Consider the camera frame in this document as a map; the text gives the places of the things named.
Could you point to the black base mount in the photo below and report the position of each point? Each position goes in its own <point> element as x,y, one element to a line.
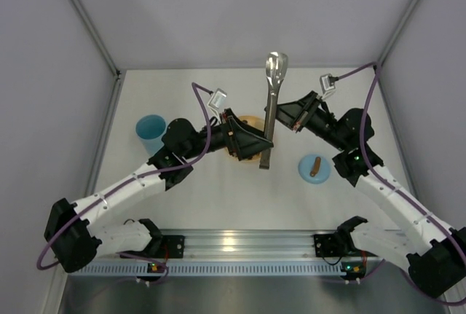
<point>166,247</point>
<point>330,245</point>

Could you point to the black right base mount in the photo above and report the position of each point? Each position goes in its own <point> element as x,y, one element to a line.
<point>330,245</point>

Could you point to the aluminium mounting rail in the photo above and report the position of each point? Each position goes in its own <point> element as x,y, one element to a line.
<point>246,245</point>

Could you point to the metal serving tongs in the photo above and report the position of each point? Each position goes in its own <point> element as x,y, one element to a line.
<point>275,70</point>

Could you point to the light blue cylindrical container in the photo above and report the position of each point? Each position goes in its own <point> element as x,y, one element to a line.
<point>150,130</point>

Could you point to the slotted cable duct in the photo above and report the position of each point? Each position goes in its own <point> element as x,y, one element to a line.
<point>185,269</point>

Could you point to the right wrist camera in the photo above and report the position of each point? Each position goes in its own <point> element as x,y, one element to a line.
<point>327,83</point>

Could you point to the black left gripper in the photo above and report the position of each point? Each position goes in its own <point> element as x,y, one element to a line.
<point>230,133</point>

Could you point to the light blue lid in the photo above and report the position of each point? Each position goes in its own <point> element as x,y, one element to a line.
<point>305,165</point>

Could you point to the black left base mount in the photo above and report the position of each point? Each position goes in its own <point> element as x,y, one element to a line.
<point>166,247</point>

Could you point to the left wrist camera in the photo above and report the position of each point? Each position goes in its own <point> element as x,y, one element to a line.
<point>217,100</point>

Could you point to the brown lid handle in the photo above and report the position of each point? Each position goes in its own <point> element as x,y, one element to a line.
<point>315,167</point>

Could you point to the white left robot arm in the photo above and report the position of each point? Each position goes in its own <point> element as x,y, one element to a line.
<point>80,231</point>

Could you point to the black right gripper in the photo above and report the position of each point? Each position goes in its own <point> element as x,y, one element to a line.
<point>306,111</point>

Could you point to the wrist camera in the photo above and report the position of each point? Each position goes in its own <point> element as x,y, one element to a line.
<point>217,100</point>
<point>327,83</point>

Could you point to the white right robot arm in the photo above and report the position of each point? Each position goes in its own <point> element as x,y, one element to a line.
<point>430,251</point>

